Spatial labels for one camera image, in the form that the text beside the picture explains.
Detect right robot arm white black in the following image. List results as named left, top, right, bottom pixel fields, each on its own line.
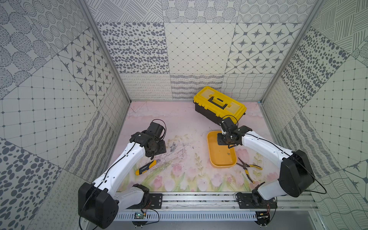
left=217, top=117, right=316, bottom=207

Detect yellow plastic storage tray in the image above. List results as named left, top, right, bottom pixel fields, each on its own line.
left=207, top=131, right=237, bottom=168

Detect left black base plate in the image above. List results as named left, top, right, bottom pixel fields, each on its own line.
left=138, top=193, right=163, bottom=209

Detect aluminium mounting rail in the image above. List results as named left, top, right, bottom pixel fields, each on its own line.
left=114, top=192, right=318, bottom=212

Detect yellow black utility knife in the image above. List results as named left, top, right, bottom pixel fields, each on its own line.
left=135, top=160, right=157, bottom=175

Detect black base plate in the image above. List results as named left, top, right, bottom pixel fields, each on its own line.
left=235, top=192, right=278, bottom=209
left=138, top=193, right=163, bottom=209

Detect pile of silver screws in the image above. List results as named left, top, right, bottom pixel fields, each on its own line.
left=170, top=143, right=177, bottom=152

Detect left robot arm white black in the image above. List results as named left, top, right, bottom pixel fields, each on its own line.
left=78, top=120, right=167, bottom=229

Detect yellow handled pliers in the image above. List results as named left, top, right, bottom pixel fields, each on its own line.
left=236, top=157, right=263, bottom=183

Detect yellow black toolbox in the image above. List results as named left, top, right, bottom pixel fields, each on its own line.
left=194, top=86, right=247, bottom=124

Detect white slotted cable duct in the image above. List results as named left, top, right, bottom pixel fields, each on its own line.
left=115, top=210, right=257, bottom=221

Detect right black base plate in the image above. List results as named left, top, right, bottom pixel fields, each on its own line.
left=235, top=192, right=278, bottom=209

